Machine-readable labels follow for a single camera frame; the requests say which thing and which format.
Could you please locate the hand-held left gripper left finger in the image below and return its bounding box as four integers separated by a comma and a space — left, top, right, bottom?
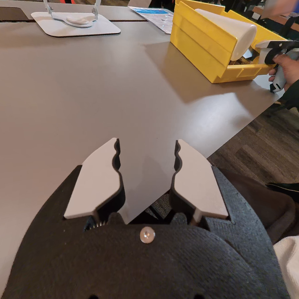
64, 138, 126, 219

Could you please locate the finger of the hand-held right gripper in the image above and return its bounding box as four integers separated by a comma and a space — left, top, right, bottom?
254, 40, 273, 64

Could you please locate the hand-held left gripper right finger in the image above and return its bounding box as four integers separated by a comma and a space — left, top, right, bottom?
169, 139, 229, 219

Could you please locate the white bottle black lid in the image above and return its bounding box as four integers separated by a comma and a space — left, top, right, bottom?
194, 9, 257, 62

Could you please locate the yellow plastic bin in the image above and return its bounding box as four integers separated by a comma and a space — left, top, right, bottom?
170, 0, 288, 84

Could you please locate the person's right forearm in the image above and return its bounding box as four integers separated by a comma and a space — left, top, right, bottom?
283, 79, 299, 111

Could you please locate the wooden background desk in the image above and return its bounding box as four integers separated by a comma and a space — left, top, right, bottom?
252, 5, 299, 27

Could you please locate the grey desk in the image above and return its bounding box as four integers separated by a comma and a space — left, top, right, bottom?
0, 0, 285, 281

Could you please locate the person's right hand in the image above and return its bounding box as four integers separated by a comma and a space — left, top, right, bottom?
268, 54, 299, 88

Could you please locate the blue white printed sheet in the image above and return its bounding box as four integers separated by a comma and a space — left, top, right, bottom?
128, 7, 175, 35

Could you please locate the white monitor base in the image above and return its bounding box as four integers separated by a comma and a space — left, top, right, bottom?
31, 0, 121, 38

